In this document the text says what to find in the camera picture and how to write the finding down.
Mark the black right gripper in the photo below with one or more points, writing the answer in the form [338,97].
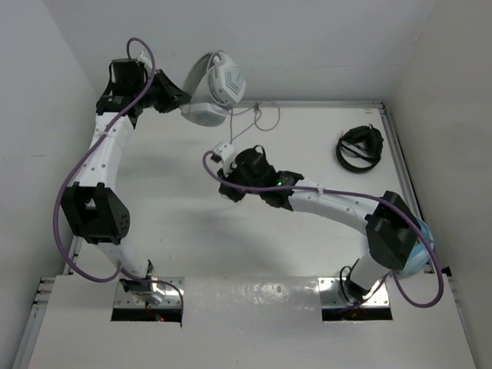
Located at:
[234,195]

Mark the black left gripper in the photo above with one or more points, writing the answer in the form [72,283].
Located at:
[173,98]

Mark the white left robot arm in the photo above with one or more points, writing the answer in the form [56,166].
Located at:
[89,201]

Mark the black wrapped headphones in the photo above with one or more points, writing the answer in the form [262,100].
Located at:
[362,142]

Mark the blue headphones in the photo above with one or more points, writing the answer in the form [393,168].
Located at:
[419,255]

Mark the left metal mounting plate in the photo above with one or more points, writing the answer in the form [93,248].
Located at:
[134,294]

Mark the metal mounting plate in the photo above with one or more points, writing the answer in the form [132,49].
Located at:
[134,294]
[332,297]

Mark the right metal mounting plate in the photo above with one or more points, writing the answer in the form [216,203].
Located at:
[332,297]

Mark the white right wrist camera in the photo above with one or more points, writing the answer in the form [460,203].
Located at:
[224,153]

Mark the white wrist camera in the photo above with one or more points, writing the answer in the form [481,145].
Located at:
[224,153]
[144,58]

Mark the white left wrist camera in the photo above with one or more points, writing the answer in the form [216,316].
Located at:
[144,58]

